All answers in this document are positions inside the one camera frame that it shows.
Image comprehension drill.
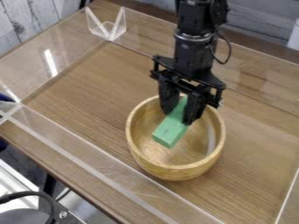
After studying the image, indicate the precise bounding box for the green rectangular block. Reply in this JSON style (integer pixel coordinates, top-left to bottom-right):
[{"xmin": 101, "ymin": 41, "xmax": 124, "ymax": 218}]
[{"xmin": 152, "ymin": 97, "xmax": 188, "ymax": 149}]

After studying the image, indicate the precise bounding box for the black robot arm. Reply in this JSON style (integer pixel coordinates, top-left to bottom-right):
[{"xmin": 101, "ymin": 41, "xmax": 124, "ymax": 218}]
[{"xmin": 151, "ymin": 0, "xmax": 229, "ymax": 125}]

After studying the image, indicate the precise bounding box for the black cable bottom left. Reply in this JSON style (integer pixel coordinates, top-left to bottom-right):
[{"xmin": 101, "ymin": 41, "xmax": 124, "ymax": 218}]
[{"xmin": 0, "ymin": 190, "xmax": 56, "ymax": 224}]

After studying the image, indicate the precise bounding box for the clear acrylic enclosure wall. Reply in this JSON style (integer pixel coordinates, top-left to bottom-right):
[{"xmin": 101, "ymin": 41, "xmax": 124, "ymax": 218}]
[{"xmin": 0, "ymin": 0, "xmax": 299, "ymax": 224}]

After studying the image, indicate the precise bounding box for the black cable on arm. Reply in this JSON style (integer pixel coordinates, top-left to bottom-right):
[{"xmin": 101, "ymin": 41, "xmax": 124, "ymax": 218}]
[{"xmin": 209, "ymin": 27, "xmax": 232, "ymax": 65}]

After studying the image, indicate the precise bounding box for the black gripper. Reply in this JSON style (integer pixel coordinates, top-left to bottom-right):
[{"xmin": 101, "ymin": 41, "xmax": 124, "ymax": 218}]
[{"xmin": 151, "ymin": 30, "xmax": 225, "ymax": 125}]

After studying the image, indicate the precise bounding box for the black table leg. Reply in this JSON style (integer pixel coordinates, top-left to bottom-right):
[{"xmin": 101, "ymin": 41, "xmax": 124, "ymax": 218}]
[{"xmin": 42, "ymin": 174, "xmax": 57, "ymax": 196}]

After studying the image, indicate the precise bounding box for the brown wooden bowl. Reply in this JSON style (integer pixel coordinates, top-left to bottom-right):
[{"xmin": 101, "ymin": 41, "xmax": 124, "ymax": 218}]
[{"xmin": 125, "ymin": 96, "xmax": 227, "ymax": 181}]

